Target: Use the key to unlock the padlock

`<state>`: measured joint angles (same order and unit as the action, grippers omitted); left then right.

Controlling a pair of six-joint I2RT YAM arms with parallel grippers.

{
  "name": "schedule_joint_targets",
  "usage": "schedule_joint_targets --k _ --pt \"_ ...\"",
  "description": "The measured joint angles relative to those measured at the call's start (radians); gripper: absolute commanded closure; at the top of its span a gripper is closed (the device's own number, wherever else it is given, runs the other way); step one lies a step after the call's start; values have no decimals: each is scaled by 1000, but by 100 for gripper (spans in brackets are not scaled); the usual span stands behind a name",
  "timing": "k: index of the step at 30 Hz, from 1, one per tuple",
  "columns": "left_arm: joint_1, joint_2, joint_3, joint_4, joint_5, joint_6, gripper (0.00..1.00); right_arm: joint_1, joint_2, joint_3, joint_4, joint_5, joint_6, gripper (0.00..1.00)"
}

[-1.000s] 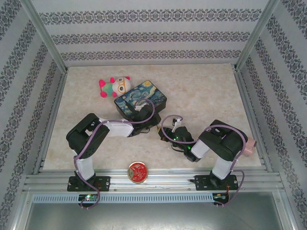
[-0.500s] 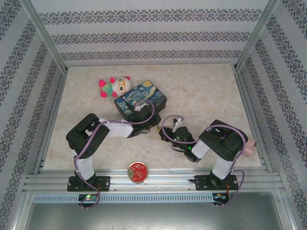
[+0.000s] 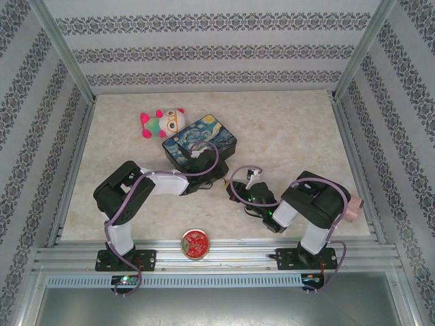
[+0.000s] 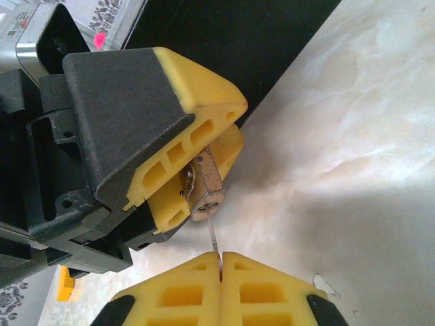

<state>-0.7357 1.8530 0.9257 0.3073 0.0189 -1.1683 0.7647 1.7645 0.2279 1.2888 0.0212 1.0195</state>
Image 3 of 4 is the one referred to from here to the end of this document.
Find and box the starry night print box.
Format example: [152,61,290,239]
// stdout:
[162,114,238,172]

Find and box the pink white plush toy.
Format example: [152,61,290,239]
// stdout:
[139,107,187,141]

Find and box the round red tin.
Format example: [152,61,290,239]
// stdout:
[179,228,211,261]

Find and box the pink roll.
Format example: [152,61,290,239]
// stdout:
[344,194,364,224]

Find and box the grey metal sheet panel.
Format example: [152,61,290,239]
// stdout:
[32,287,404,326]

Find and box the small circuit board green light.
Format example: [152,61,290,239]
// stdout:
[111,275,139,287]

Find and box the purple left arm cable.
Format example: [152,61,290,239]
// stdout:
[103,141,220,298]

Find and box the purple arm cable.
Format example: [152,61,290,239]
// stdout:
[230,165,349,296]
[103,141,220,298]

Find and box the wide aluminium base rail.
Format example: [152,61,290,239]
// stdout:
[32,238,405,274]

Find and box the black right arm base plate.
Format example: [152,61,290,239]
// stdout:
[274,247,336,272]

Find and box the grey slotted cable duct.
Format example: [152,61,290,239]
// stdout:
[46,274,304,289]

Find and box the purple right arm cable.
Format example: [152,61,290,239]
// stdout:
[230,165,349,296]

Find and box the aluminium side rail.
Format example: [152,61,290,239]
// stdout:
[329,93,387,245]
[46,96,99,247]

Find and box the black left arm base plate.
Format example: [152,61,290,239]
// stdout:
[94,249,158,272]

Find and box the aluminium frame post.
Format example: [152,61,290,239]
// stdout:
[331,0,398,101]
[29,0,98,103]

